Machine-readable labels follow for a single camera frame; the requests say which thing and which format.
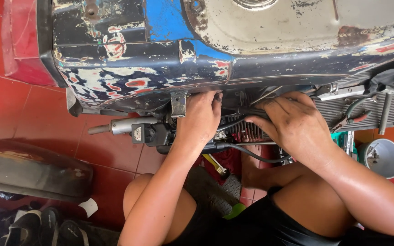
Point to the person's left hand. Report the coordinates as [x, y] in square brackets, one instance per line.
[197, 119]

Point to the person's right hand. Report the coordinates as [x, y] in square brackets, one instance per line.
[296, 129]

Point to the scooter engine with cooling fins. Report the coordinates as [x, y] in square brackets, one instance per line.
[241, 128]

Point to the green tool box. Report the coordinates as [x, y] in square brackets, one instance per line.
[340, 140]

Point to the yellow wrench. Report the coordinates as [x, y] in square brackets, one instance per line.
[214, 164]

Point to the black ignition coil box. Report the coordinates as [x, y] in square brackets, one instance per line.
[151, 134]

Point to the red cloth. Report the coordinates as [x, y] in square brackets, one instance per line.
[231, 160]

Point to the silver metal bar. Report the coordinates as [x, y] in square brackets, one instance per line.
[344, 92]

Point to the silver shock absorber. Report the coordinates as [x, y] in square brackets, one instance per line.
[125, 125]

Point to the person's right leg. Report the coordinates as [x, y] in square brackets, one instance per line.
[306, 201]

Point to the person's leg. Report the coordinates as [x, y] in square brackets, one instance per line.
[183, 218]
[306, 201]

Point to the black checkered rubber mat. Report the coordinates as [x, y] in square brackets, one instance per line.
[214, 191]

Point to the scooter body with peeling paint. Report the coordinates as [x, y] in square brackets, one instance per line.
[142, 61]

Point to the grey metal rod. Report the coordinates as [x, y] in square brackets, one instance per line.
[385, 114]

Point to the green plastic piece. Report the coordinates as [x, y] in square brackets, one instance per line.
[234, 211]

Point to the person's left leg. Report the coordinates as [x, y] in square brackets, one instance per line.
[183, 218]

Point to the person's black shorts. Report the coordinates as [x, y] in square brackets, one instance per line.
[258, 229]

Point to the cream rusty fuel tank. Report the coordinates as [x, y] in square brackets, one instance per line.
[286, 24]

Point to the black cloth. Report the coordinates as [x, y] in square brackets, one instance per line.
[392, 75]

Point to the white paper scrap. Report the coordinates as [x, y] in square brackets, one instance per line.
[89, 206]

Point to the black sandal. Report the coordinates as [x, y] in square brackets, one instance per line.
[72, 234]
[22, 227]
[49, 225]

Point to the dark scooter side panel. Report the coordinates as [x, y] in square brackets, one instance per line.
[32, 170]

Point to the red scooter tail light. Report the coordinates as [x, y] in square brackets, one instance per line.
[22, 41]

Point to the rusty metal bracket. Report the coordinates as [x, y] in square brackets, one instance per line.
[179, 104]

